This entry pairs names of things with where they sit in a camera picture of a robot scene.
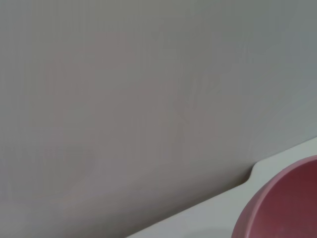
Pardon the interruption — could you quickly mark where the pink plastic bowl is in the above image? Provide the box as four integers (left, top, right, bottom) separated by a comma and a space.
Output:
231, 155, 317, 238

